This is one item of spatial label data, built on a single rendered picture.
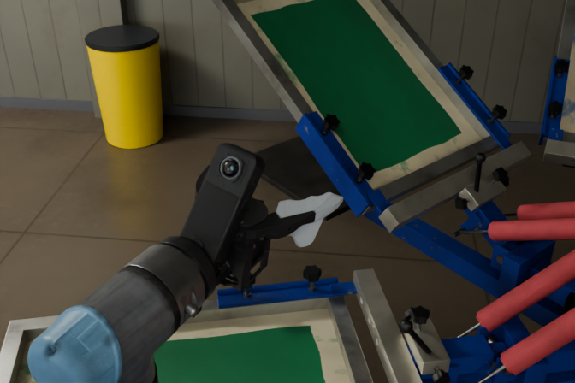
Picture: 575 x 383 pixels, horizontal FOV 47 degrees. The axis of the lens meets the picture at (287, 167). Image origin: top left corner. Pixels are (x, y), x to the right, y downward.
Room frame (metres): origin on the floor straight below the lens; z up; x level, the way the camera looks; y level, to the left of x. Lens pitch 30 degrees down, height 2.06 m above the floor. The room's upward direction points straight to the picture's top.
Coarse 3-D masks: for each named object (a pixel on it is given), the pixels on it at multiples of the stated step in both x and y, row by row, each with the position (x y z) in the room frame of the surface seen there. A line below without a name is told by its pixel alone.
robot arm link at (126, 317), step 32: (128, 288) 0.43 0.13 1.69; (160, 288) 0.44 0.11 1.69; (64, 320) 0.39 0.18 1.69; (96, 320) 0.39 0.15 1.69; (128, 320) 0.40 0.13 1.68; (160, 320) 0.42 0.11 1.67; (32, 352) 0.37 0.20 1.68; (64, 352) 0.36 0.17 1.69; (96, 352) 0.37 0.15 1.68; (128, 352) 0.38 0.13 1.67
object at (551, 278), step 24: (528, 216) 1.40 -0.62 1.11; (552, 216) 1.35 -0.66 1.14; (504, 240) 1.32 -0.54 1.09; (552, 264) 1.12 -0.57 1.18; (528, 288) 1.09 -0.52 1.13; (552, 288) 1.08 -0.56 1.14; (480, 312) 1.09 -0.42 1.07; (504, 312) 1.07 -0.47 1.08; (528, 336) 0.99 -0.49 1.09; (552, 336) 0.96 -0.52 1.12; (504, 360) 0.95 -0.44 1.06; (528, 360) 0.94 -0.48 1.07
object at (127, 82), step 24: (96, 48) 3.83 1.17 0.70; (120, 48) 3.80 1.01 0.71; (144, 48) 3.87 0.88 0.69; (96, 72) 3.87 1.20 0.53; (120, 72) 3.81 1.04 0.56; (144, 72) 3.86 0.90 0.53; (120, 96) 3.81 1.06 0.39; (144, 96) 3.86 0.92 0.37; (120, 120) 3.82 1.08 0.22; (144, 120) 3.86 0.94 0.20; (120, 144) 3.84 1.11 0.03; (144, 144) 3.85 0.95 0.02
